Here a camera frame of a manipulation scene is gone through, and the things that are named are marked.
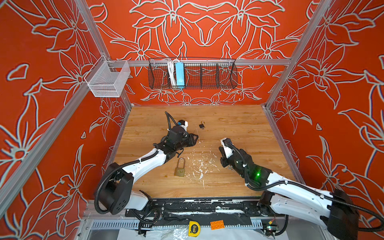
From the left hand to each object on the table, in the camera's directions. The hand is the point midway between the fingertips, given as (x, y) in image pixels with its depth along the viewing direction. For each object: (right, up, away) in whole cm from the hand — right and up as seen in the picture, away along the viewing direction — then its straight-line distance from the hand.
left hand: (197, 135), depth 82 cm
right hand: (+11, -6, -5) cm, 13 cm away
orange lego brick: (+9, -41, -14) cm, 44 cm away
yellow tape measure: (-2, -41, -16) cm, 44 cm away
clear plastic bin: (-58, +35, +12) cm, 69 cm away
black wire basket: (+6, +40, +15) cm, 43 cm away
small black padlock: (+5, +5, +25) cm, 25 cm away
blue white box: (-10, +36, +7) cm, 38 cm away
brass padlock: (-10, -21, +2) cm, 24 cm away
